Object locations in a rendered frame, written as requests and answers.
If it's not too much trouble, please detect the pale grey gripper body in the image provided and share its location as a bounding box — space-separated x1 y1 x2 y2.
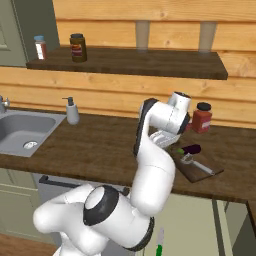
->
148 129 180 150

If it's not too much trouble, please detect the purple eggplant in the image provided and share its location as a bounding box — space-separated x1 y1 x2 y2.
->
176 143 203 156

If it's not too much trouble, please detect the dark wooden cutting board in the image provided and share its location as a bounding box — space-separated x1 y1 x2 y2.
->
166 143 225 184

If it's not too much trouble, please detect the red jar with black lid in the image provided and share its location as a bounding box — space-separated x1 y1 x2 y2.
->
190 102 214 135

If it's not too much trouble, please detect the silver peeler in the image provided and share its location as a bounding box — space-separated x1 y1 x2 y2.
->
179 153 216 176

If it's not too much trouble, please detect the pale green cupboard door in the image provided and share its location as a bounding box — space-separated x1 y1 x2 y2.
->
0 168 54 246
213 199 256 256
134 192 225 256

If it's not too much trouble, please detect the white soap dispenser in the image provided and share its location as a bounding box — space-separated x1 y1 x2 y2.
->
61 96 81 126

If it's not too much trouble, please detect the dark jar with red label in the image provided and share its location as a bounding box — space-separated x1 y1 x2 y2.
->
69 33 89 64

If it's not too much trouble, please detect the grey sink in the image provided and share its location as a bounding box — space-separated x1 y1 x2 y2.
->
0 109 68 159

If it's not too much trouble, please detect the small jar with blue lid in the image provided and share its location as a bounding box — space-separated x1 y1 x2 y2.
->
33 35 48 61

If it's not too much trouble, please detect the silver tap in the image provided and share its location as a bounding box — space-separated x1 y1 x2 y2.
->
0 94 11 115

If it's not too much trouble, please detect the dark wooden wall shelf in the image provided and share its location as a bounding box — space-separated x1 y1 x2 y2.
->
25 45 230 81

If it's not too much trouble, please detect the knife with green handle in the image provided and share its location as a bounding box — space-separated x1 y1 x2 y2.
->
155 227 166 256

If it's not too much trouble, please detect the beige shelf bracket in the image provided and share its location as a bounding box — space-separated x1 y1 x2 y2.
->
198 21 218 54
135 20 151 52

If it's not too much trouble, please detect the black dishwasher handle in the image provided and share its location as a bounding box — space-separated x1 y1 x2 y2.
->
38 175 131 197

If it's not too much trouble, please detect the grey-green wall cupboard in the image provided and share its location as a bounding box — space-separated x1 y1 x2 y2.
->
0 0 62 68

